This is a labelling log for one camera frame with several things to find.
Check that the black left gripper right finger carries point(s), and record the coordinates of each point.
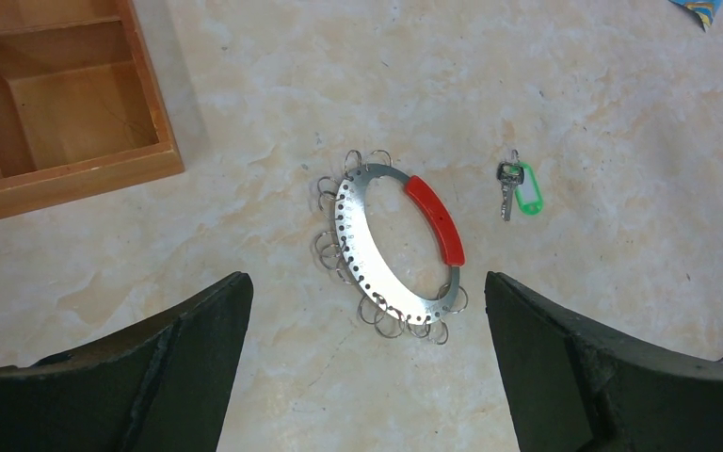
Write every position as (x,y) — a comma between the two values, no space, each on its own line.
(575,384)

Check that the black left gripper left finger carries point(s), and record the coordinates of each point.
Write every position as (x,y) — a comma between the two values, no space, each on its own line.
(161,384)

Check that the green key tag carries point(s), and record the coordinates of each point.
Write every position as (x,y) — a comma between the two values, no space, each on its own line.
(528,195)

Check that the wooden compartment tray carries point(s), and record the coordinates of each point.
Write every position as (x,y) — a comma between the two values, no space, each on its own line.
(81,112)

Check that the blue cartoon print cloth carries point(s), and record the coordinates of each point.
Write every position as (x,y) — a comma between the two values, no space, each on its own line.
(705,10)

